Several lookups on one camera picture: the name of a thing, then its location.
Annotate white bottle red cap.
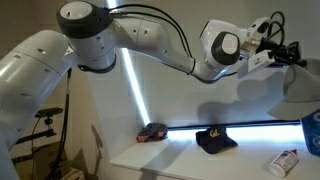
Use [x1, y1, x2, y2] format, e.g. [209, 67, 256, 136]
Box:
[268, 149, 300, 179]

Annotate blue plastic bin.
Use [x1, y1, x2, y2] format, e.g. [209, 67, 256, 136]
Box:
[300, 109, 320, 157]

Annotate navy cap yellow Cal logo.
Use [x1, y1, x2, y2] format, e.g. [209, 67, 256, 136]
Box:
[195, 125, 239, 155]

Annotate brown cardboard box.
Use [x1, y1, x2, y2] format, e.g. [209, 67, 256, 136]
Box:
[13, 139, 69, 180]

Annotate white window roller blind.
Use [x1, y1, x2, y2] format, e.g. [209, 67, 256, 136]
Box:
[106, 0, 320, 127]

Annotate white box on floor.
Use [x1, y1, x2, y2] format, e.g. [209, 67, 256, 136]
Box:
[59, 167, 86, 180]

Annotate dark grey cap red patch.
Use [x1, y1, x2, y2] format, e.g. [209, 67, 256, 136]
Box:
[136, 122, 169, 144]

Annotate black camera stand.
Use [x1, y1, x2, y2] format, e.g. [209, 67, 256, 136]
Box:
[14, 116, 58, 146]

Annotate light grey cap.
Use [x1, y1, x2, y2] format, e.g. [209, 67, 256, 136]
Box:
[267, 59, 320, 122]

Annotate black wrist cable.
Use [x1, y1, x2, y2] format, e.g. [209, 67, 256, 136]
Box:
[266, 10, 287, 44]

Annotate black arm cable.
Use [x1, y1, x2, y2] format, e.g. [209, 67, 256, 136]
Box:
[108, 3, 198, 76]

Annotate black camera on stand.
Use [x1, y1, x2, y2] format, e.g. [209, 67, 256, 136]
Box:
[34, 107, 64, 118]

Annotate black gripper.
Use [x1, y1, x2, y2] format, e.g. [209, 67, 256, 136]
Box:
[259, 37, 308, 68]

